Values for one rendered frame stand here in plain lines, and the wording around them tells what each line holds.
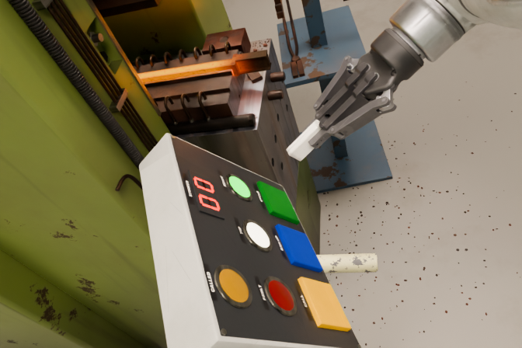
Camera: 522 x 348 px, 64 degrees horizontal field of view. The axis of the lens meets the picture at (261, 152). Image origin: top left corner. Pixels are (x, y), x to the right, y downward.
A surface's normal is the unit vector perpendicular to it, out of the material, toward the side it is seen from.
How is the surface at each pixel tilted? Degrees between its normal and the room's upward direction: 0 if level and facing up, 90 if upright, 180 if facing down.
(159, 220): 30
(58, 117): 90
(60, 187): 90
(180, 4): 90
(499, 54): 0
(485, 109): 0
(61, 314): 90
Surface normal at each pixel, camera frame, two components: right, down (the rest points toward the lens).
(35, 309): 0.96, -0.09
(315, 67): -0.26, -0.64
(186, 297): -0.69, -0.35
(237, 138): -0.11, 0.76
